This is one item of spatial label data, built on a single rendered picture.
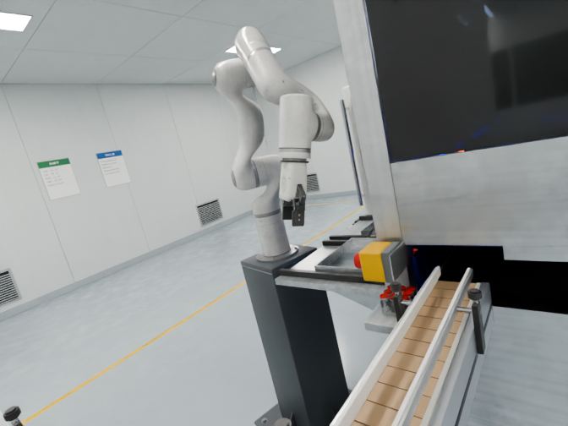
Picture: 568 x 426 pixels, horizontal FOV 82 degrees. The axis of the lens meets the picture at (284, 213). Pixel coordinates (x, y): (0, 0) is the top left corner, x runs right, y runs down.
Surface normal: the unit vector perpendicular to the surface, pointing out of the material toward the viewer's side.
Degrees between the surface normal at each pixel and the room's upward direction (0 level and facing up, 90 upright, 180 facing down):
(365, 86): 90
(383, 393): 0
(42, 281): 90
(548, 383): 90
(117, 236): 90
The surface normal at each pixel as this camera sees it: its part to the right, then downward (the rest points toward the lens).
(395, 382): -0.22, -0.96
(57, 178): 0.76, -0.05
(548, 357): -0.61, 0.29
